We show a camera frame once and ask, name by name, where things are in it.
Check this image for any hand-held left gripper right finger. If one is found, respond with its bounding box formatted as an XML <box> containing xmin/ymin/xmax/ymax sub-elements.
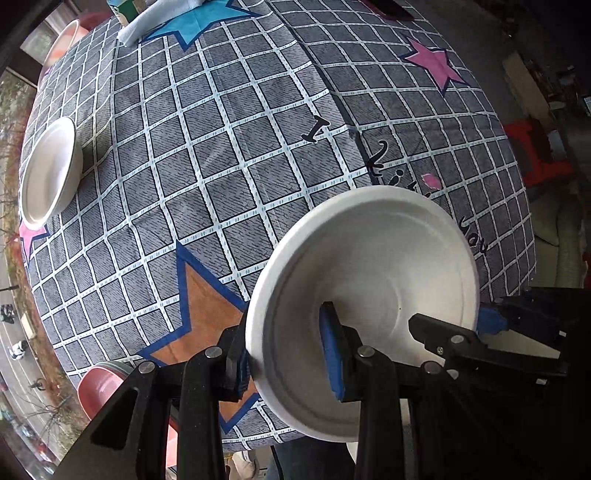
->
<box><xmin>318</xmin><ymin>301</ymin><xmax>525</xmax><ymax>480</ymax></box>

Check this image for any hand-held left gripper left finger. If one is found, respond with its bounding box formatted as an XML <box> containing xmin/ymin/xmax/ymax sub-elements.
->
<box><xmin>53</xmin><ymin>318</ymin><xmax>254</xmax><ymax>480</ymax></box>

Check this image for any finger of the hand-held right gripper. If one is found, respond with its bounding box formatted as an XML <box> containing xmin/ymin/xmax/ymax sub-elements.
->
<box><xmin>477</xmin><ymin>296</ymin><xmax>555</xmax><ymax>341</ymax></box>
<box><xmin>408</xmin><ymin>313</ymin><xmax>570</xmax><ymax>376</ymax></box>

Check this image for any white paper bowl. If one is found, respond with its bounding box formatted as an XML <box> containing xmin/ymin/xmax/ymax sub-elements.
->
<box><xmin>245</xmin><ymin>186</ymin><xmax>481</xmax><ymax>445</ymax></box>
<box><xmin>19</xmin><ymin>117</ymin><xmax>84</xmax><ymax>227</ymax></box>

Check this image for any white shoe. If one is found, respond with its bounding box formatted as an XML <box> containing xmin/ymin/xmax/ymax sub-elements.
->
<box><xmin>231</xmin><ymin>450</ymin><xmax>260</xmax><ymax>480</ymax></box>

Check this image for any person's jeans leg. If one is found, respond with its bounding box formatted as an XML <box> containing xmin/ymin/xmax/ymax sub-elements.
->
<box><xmin>270</xmin><ymin>436</ymin><xmax>361</xmax><ymax>480</ymax></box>

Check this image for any pink plastic plate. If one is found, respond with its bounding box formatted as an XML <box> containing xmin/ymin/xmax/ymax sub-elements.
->
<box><xmin>77</xmin><ymin>361</ymin><xmax>182</xmax><ymax>464</ymax></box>

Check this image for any red plastic stool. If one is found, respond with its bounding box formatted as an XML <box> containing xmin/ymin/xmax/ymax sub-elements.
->
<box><xmin>502</xmin><ymin>119</ymin><xmax>574</xmax><ymax>186</ymax></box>

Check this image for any grey checked star tablecloth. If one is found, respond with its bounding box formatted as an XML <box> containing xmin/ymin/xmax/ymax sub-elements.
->
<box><xmin>18</xmin><ymin>0</ymin><xmax>537</xmax><ymax>450</ymax></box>

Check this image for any cardboard box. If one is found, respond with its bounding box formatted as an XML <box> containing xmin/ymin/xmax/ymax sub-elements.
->
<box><xmin>502</xmin><ymin>50</ymin><xmax>557</xmax><ymax>132</ymax></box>

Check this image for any white folded cloth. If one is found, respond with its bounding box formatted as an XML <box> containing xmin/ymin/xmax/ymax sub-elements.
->
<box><xmin>117</xmin><ymin>0</ymin><xmax>211</xmax><ymax>47</ymax></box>

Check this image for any pink plastic basin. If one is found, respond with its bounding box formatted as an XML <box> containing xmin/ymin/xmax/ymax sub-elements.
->
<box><xmin>42</xmin><ymin>18</ymin><xmax>90</xmax><ymax>72</ymax></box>

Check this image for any green paper cup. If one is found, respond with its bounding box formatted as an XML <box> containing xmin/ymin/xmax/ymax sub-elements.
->
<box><xmin>106</xmin><ymin>0</ymin><xmax>141</xmax><ymax>25</ymax></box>

